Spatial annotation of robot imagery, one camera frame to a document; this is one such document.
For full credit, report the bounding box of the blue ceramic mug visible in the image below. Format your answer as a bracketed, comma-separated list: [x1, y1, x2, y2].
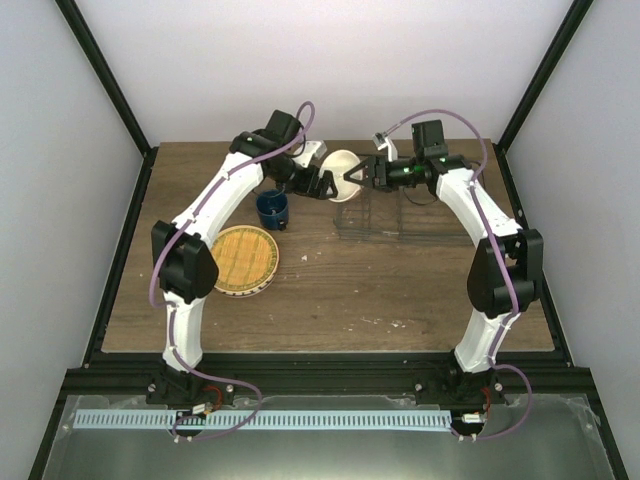
[256, 189, 289, 231]

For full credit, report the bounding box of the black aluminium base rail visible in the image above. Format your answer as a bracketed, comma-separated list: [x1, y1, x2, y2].
[58, 353, 597, 407]

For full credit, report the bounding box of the black frame post right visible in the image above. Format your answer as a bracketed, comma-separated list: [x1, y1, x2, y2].
[498, 0, 596, 151]

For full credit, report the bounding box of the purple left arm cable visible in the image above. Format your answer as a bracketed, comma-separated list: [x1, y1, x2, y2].
[149, 101, 316, 444]

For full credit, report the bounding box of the black frame post left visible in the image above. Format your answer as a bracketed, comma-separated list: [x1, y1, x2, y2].
[53, 0, 153, 159]

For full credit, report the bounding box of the cream ceramic bowl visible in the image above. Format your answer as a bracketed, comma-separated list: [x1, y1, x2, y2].
[320, 149, 362, 203]

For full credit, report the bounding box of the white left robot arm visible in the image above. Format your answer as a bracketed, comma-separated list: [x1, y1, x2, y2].
[148, 110, 337, 404]

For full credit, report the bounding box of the yellow bamboo-pattern plate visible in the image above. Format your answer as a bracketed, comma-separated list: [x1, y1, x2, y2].
[211, 225, 280, 298]

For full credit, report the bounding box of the grey wire dish rack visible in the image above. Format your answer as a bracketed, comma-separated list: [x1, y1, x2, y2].
[333, 153, 470, 245]

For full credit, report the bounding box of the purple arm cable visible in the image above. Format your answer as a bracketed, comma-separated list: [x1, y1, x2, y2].
[149, 101, 316, 444]
[382, 109, 532, 442]

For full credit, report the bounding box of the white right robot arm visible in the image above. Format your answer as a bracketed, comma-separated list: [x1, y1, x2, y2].
[343, 120, 544, 403]

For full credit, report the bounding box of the light blue slotted cable duct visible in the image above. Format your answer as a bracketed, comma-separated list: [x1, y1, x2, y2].
[73, 409, 452, 432]

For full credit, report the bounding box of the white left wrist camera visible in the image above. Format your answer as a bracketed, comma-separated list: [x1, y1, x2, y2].
[293, 141, 327, 168]

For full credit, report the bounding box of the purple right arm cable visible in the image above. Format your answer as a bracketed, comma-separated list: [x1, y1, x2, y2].
[382, 109, 532, 442]

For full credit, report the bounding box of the black frame post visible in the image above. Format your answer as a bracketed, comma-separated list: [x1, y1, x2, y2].
[498, 0, 596, 151]
[53, 0, 153, 159]

